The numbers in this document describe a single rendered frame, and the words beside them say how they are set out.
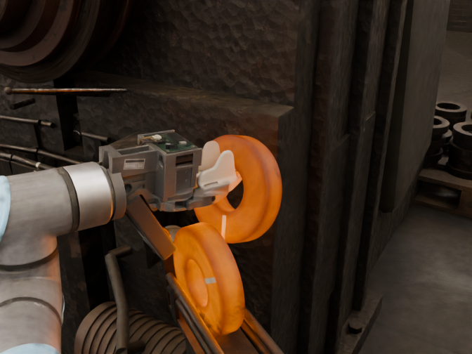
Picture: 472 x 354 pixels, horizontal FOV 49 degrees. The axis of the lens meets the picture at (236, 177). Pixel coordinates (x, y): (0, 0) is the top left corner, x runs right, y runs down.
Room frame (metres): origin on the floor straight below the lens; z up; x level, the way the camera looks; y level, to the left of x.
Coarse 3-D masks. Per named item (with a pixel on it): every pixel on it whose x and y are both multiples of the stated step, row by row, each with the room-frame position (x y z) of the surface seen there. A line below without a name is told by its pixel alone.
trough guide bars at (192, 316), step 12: (168, 276) 0.62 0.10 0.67; (168, 288) 0.62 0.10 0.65; (180, 288) 0.59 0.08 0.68; (180, 300) 0.56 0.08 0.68; (192, 312) 0.53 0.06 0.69; (192, 324) 0.53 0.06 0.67; (204, 324) 0.50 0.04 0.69; (252, 324) 0.50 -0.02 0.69; (204, 336) 0.48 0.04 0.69; (252, 336) 0.50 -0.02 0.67; (264, 336) 0.48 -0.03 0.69; (204, 348) 0.48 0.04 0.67; (216, 348) 0.46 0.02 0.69; (264, 348) 0.48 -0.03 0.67; (276, 348) 0.45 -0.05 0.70
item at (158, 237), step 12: (132, 204) 0.54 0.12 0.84; (144, 204) 0.55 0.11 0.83; (132, 216) 0.54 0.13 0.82; (144, 216) 0.55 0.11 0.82; (144, 228) 0.55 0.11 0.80; (156, 228) 0.56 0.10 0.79; (144, 240) 0.58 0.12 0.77; (156, 240) 0.56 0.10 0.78; (168, 240) 0.57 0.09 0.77; (156, 252) 0.57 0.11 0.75; (168, 252) 0.57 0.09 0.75
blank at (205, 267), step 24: (192, 240) 0.57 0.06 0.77; (216, 240) 0.56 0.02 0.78; (192, 264) 0.60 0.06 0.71; (216, 264) 0.53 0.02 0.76; (192, 288) 0.59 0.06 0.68; (216, 288) 0.51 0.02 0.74; (240, 288) 0.52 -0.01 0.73; (216, 312) 0.51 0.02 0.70; (240, 312) 0.51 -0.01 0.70; (216, 336) 0.52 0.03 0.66
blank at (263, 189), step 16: (224, 144) 0.68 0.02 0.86; (240, 144) 0.66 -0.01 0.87; (256, 144) 0.66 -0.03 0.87; (240, 160) 0.65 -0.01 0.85; (256, 160) 0.63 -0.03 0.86; (272, 160) 0.64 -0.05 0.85; (256, 176) 0.62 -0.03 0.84; (272, 176) 0.62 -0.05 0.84; (256, 192) 0.61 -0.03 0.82; (272, 192) 0.61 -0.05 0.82; (208, 208) 0.66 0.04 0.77; (224, 208) 0.66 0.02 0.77; (240, 208) 0.62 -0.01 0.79; (256, 208) 0.61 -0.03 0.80; (272, 208) 0.60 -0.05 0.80; (224, 224) 0.63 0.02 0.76; (240, 224) 0.61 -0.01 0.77; (256, 224) 0.60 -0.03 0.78; (240, 240) 0.60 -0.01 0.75
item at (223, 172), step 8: (224, 152) 0.62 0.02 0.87; (224, 160) 0.62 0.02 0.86; (232, 160) 0.63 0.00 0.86; (216, 168) 0.61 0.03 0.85; (224, 168) 0.62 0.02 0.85; (232, 168) 0.63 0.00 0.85; (200, 176) 0.60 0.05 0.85; (208, 176) 0.61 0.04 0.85; (216, 176) 0.61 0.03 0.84; (224, 176) 0.62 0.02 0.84; (232, 176) 0.63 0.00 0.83; (240, 176) 0.64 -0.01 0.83; (200, 184) 0.60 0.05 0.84; (208, 184) 0.61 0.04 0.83; (216, 184) 0.61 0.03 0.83; (224, 184) 0.61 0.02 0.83; (232, 184) 0.62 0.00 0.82
